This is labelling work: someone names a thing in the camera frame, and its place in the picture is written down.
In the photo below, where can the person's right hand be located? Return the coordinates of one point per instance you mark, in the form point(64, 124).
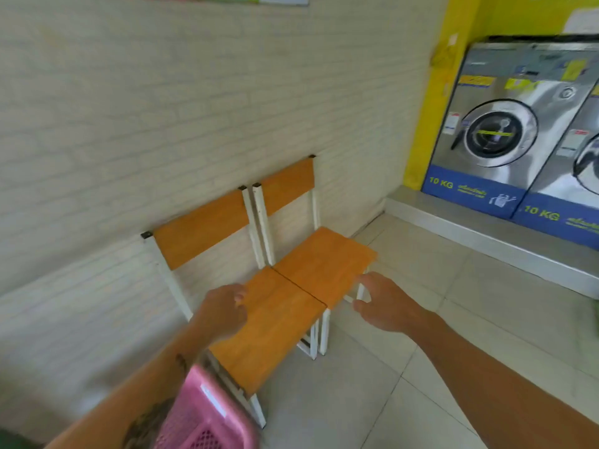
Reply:
point(393, 306)

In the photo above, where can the person's left hand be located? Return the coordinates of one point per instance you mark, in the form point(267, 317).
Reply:
point(220, 315)

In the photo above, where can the wooden chair white frame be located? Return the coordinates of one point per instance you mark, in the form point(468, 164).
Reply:
point(271, 332)
point(323, 266)

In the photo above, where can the pink plastic laundry basket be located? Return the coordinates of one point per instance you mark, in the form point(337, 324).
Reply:
point(187, 416)

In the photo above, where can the steel washing machine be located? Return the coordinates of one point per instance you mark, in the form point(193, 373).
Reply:
point(552, 182)
point(449, 154)

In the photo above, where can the round washing machine door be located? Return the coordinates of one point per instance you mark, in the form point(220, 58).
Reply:
point(515, 107)
point(589, 154)

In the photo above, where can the person's right forearm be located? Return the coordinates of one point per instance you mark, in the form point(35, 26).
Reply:
point(505, 388)

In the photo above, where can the person's left forearm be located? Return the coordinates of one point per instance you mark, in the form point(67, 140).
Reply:
point(131, 397)

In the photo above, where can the person's green shirt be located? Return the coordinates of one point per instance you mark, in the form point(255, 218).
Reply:
point(18, 439)

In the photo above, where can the white orange notice sticker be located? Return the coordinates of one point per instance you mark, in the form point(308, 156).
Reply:
point(573, 143)
point(451, 123)

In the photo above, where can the yellow prohibition sticker strip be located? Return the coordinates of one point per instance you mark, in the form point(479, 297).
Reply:
point(476, 80)

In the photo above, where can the steel coin lock panel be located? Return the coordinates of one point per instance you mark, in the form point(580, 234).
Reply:
point(568, 92)

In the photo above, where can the white paper notice red text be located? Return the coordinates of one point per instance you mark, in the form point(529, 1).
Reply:
point(582, 22)

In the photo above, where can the small yellow wall basket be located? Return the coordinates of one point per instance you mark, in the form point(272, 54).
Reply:
point(443, 56)

